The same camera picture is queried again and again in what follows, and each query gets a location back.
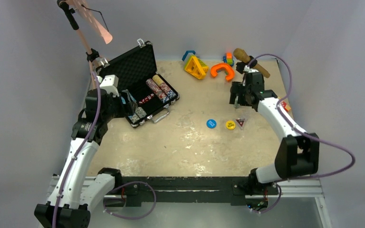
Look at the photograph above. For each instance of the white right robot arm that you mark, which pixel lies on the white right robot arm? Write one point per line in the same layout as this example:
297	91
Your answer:
297	154

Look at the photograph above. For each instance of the brown wooden microphone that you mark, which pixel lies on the brown wooden microphone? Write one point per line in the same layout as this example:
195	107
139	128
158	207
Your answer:
238	52

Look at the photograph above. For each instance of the pink tripod stand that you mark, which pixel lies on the pink tripod stand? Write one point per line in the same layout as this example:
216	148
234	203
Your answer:
81	7

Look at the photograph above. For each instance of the blue orange toy blocks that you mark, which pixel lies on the blue orange toy blocks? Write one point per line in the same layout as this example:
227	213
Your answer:
228	59

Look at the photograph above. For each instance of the purple red blue chip row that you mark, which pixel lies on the purple red blue chip row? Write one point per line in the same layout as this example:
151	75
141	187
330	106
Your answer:
157	91

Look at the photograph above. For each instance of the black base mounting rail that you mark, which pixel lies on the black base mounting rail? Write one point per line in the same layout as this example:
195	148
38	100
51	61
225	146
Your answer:
237	191

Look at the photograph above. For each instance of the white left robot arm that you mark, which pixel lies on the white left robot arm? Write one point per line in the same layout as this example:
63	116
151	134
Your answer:
75	163

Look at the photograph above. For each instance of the yellow red blue chip row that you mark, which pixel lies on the yellow red blue chip row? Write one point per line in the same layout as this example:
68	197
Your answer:
164	87

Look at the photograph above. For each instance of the yellow triangular toy block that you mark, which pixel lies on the yellow triangular toy block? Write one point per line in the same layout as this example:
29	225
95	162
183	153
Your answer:
196	67

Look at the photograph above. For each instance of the light blue chip stack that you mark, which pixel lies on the light blue chip stack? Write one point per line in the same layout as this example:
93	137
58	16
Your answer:
129	100
134	118

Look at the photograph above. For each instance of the black poker chip case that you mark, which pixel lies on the black poker chip case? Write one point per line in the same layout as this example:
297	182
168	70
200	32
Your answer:
133	68

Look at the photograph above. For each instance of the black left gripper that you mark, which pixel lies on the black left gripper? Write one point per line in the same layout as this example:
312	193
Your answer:
124	109

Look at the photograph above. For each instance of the yellow big blind button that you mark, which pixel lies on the yellow big blind button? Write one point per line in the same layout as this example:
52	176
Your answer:
231	125

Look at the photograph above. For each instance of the green 20 chip stack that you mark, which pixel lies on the green 20 chip stack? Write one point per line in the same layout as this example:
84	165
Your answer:
237	105

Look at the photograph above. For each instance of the red triangular button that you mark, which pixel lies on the red triangular button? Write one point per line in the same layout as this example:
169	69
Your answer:
240	122

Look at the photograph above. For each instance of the blue angled toy piece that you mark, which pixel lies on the blue angled toy piece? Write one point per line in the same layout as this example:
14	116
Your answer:
187	54

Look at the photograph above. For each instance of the red playing card box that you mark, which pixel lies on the red playing card box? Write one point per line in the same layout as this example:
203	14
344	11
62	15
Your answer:
286	106

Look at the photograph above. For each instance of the red dice row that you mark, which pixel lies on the red dice row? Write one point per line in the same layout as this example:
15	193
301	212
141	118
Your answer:
146	99

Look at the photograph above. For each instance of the grey chip stack front right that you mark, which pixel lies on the grey chip stack front right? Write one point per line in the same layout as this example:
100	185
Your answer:
140	112

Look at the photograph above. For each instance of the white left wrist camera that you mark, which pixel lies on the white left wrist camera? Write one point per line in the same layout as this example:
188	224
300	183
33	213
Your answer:
109	83

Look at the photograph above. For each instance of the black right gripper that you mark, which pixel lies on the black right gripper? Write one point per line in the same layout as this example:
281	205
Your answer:
237	87

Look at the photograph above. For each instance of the blue small blind button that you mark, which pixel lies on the blue small blind button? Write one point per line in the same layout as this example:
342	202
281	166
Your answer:
211	123

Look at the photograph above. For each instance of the light blue chip stack in case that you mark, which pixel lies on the light blue chip stack in case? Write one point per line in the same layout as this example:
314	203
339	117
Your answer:
134	118

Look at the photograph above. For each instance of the orange curved toy track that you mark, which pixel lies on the orange curved toy track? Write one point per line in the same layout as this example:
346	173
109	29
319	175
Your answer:
223	67

